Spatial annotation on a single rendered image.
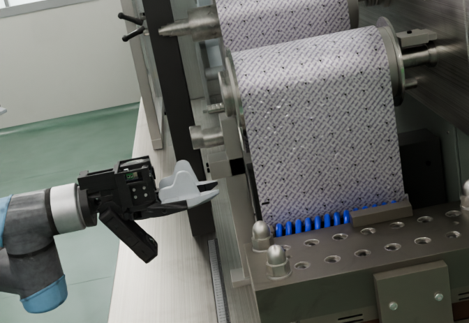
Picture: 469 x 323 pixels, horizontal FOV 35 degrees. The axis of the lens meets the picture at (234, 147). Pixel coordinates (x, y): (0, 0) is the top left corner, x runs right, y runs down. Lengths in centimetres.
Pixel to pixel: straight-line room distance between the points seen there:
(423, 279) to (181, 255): 59
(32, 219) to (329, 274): 46
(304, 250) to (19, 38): 588
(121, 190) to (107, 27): 564
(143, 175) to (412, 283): 42
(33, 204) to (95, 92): 570
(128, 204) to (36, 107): 583
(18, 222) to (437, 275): 62
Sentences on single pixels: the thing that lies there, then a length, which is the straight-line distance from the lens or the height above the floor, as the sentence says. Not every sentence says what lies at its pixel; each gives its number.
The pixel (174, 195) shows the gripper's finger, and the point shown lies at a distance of 117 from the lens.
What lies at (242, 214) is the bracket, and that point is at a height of 103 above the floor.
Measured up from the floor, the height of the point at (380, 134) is 115.
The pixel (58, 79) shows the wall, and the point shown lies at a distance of 689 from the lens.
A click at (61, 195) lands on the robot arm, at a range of 119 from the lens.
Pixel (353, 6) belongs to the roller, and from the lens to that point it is 142.
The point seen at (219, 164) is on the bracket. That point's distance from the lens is 126.
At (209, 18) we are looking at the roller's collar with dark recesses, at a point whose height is 135.
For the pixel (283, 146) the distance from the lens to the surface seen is 119.
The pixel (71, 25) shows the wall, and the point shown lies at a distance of 680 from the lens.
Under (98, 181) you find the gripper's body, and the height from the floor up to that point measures 117.
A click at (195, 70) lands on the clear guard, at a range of 220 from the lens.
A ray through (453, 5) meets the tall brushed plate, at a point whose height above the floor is 134.
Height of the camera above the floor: 153
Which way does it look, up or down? 17 degrees down
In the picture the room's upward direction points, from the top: 11 degrees counter-clockwise
